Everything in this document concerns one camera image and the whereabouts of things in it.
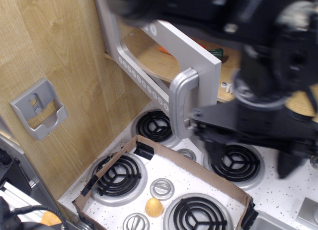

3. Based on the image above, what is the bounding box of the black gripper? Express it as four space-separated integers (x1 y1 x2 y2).
190 99 318 179

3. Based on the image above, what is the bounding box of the grey toy microwave door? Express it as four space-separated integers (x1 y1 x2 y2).
95 0 221 139

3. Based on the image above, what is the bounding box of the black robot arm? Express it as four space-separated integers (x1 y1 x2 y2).
100 0 318 179

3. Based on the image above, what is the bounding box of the back right stove burner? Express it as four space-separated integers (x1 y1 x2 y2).
203 143 265 191

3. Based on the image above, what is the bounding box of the stove burner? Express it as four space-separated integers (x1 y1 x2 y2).
134 110 173 142
91 153 148 207
163 193 233 230
203 143 265 191

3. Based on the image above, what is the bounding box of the grey toy faucet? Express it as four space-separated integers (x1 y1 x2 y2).
310 155 318 170

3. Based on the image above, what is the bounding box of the front right stove burner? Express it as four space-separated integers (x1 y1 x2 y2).
163 193 233 230

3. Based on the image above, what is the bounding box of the grey toy sink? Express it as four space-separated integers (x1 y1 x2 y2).
250 197 318 230

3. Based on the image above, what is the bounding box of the upper grey stove knob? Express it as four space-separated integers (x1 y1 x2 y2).
150 178 175 201

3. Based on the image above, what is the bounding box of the grey stove knob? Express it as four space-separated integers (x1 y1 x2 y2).
150 178 175 201
123 213 150 230

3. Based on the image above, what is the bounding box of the back left stove burner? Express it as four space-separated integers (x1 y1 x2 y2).
134 110 173 142

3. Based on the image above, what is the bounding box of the dark green toy piece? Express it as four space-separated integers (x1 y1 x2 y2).
207 48 224 61

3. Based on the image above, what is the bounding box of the yellow ridged toy dome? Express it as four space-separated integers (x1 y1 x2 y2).
145 197 164 218

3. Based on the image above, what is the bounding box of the brown cardboard barrier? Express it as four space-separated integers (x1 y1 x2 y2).
73 136 258 230

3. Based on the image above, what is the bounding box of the front left stove burner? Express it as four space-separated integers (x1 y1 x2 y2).
91 153 148 207

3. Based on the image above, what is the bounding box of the lower grey stove knob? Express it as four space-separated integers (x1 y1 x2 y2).
123 213 150 230

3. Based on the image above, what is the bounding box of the orange toy carrot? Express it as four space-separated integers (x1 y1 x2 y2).
157 44 206 55

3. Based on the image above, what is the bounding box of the wooden shelf cabinet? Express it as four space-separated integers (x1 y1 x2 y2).
104 16 318 121

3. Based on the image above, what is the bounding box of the orange round object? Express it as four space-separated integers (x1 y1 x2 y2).
40 211 62 226

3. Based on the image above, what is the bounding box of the grey wall phone holder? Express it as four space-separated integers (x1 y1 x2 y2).
9 78 68 141

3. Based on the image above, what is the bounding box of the aluminium frame equipment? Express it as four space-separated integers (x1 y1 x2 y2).
0 137 60 211

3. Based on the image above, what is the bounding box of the black braided cable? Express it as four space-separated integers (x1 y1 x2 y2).
9 205 69 230

